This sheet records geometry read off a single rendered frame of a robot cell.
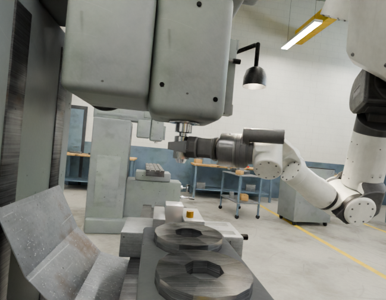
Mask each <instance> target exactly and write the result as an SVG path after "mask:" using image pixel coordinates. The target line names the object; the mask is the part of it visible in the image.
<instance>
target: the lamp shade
mask: <svg viewBox="0 0 386 300"><path fill-rule="evenodd" d="M266 81H267V77H266V72H265V70H264V69H263V68H262V67H260V66H253V67H250V68H248V69H247V70H246V72H245V74H244V77H243V88H245V89H252V90H259V89H264V88H266Z"/></svg>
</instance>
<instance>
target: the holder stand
mask: <svg viewBox="0 0 386 300"><path fill-rule="evenodd" d="M136 300H274V299H273V297H272V296H271V295H270V294H269V293H268V291H267V290H266V289H265V288H264V286H263V285H262V284H261V282H260V281H259V280H258V279H257V277H256V276H255V275H254V274H253V273H252V271H251V270H250V268H249V267H248V266H247V265H246V264H245V262H244V261H243V260H242V259H241V257H240V256H239V255H238V253H236V251H235V250H234V248H233V247H232V246H231V245H230V244H229V242H228V241H227V240H226V238H225V237H224V236H223V235H222V233H221V232H220V231H219V230H216V229H213V228H211V227H208V226H205V225H201V224H196V223H185V222H181V223H167V224H163V225H161V226H158V227H145V228H144V229H143V237H142V248H141V254H140V265H139V276H138V282H137V293H136Z"/></svg>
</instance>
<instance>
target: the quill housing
mask: <svg viewBox="0 0 386 300"><path fill-rule="evenodd" d="M232 19H233V0H157V5H156V17H155V30H154V37H153V50H152V63H151V70H150V83H149V96H148V109H149V113H150V116H151V117H152V119H153V120H155V121H159V122H165V123H169V120H189V121H196V122H199V123H200V125H199V126H206V125H208V124H211V123H213V122H215V121H217V120H219V119H220V118H221V117H222V115H223V113H224V104H225V91H226V84H227V71H228V59H229V51H230V39H231V26H232Z"/></svg>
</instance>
